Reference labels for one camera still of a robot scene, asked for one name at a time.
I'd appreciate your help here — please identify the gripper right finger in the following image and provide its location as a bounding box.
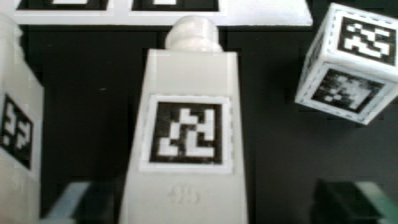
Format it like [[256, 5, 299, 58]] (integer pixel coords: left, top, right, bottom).
[[317, 180, 398, 224]]

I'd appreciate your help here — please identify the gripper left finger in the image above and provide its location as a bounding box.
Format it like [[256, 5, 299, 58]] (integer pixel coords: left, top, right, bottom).
[[41, 182, 91, 224]]

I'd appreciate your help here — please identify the white sheet with markers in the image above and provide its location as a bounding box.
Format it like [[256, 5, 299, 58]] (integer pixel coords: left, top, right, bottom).
[[0, 0, 313, 26]]

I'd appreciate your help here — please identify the white chair leg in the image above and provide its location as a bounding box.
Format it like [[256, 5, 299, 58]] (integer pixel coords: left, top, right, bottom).
[[118, 16, 249, 224], [295, 3, 398, 124], [0, 13, 45, 224]]

